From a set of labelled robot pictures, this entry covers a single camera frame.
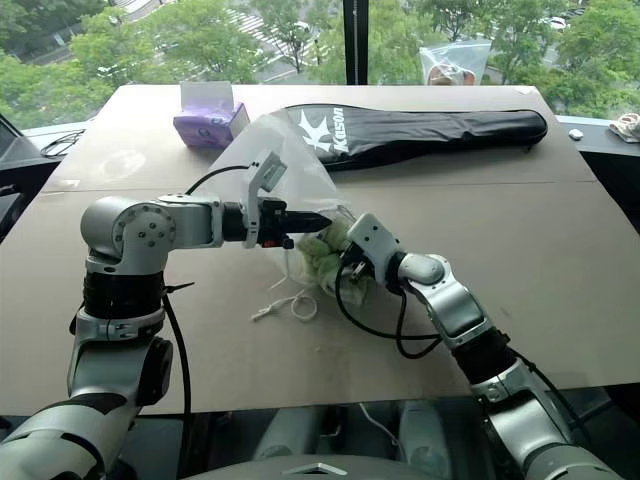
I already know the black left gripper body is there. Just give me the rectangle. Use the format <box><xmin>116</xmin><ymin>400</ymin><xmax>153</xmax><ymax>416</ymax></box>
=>
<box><xmin>255</xmin><ymin>198</ymin><xmax>295</xmax><ymax>251</ymax></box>

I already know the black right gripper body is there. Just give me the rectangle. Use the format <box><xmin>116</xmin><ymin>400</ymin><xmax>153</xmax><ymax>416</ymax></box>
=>
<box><xmin>340</xmin><ymin>242</ymin><xmax>375</xmax><ymax>290</ymax></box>

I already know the green and white towel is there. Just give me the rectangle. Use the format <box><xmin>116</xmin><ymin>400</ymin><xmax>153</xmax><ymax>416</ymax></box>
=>
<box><xmin>296</xmin><ymin>219</ymin><xmax>375</xmax><ymax>312</ymax></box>

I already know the translucent drawstring bag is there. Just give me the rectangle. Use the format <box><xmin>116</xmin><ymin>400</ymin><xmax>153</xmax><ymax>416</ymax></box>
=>
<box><xmin>208</xmin><ymin>111</ymin><xmax>357</xmax><ymax>294</ymax></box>

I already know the clear plastic zip bag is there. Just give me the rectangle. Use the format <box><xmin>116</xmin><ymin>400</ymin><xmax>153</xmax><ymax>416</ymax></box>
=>
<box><xmin>418</xmin><ymin>40</ymin><xmax>494</xmax><ymax>88</ymax></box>

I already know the purple tissue box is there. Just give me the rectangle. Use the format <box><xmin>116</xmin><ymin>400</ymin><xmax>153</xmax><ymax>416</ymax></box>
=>
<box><xmin>172</xmin><ymin>80</ymin><xmax>252</xmax><ymax>150</ymax></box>

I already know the black Kason racket cover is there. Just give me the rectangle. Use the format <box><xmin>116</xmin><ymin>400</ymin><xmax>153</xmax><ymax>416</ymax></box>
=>
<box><xmin>281</xmin><ymin>103</ymin><xmax>549</xmax><ymax>173</ymax></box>

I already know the grey rounded robot leg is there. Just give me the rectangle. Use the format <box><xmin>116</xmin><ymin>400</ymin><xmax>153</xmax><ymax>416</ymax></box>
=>
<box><xmin>252</xmin><ymin>405</ymin><xmax>324</xmax><ymax>464</ymax></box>
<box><xmin>397</xmin><ymin>398</ymin><xmax>454</xmax><ymax>479</ymax></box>

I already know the grey robot torso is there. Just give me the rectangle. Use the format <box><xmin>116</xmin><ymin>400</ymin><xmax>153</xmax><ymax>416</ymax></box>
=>
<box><xmin>182</xmin><ymin>451</ymin><xmax>506</xmax><ymax>480</ymax></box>

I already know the black side table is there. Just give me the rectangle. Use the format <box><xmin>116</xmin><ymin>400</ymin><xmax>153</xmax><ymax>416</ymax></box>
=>
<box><xmin>0</xmin><ymin>113</ymin><xmax>69</xmax><ymax>245</ymax></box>

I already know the beige patterned cloth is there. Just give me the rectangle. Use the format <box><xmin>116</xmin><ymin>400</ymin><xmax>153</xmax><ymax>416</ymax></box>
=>
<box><xmin>606</xmin><ymin>112</ymin><xmax>640</xmax><ymax>145</ymax></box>

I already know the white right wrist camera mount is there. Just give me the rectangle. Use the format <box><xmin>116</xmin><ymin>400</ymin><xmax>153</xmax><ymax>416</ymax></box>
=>
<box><xmin>345</xmin><ymin>212</ymin><xmax>404</xmax><ymax>292</ymax></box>

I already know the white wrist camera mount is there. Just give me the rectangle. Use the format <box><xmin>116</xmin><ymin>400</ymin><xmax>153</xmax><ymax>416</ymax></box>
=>
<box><xmin>241</xmin><ymin>148</ymin><xmax>290</xmax><ymax>250</ymax></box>
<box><xmin>345</xmin><ymin>212</ymin><xmax>404</xmax><ymax>292</ymax></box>

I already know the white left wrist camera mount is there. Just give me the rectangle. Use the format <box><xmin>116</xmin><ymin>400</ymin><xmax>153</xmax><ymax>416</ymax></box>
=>
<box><xmin>241</xmin><ymin>148</ymin><xmax>290</xmax><ymax>250</ymax></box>

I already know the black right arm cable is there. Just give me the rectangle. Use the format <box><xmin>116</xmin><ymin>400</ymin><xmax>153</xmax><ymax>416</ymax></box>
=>
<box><xmin>333</xmin><ymin>252</ymin><xmax>596</xmax><ymax>446</ymax></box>

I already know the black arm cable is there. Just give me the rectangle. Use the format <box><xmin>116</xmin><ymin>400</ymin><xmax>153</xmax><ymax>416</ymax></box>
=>
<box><xmin>333</xmin><ymin>252</ymin><xmax>596</xmax><ymax>446</ymax></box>
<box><xmin>160</xmin><ymin>162</ymin><xmax>257</xmax><ymax>476</ymax></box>

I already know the white drawstring cord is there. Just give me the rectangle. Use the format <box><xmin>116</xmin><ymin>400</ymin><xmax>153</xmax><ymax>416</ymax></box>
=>
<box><xmin>250</xmin><ymin>249</ymin><xmax>318</xmax><ymax>324</ymax></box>

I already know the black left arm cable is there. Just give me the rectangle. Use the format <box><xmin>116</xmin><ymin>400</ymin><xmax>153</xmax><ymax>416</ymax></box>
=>
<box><xmin>160</xmin><ymin>162</ymin><xmax>257</xmax><ymax>476</ymax></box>

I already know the thin white cable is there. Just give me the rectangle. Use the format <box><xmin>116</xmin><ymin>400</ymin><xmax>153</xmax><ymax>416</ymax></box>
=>
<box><xmin>357</xmin><ymin>401</ymin><xmax>404</xmax><ymax>459</ymax></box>

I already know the black window frame post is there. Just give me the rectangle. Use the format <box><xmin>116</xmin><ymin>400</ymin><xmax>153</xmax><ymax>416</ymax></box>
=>
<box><xmin>344</xmin><ymin>0</ymin><xmax>371</xmax><ymax>86</ymax></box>

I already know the thin black cable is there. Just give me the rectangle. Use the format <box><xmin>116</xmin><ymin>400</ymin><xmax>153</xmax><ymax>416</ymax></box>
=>
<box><xmin>39</xmin><ymin>128</ymin><xmax>88</xmax><ymax>161</ymax></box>

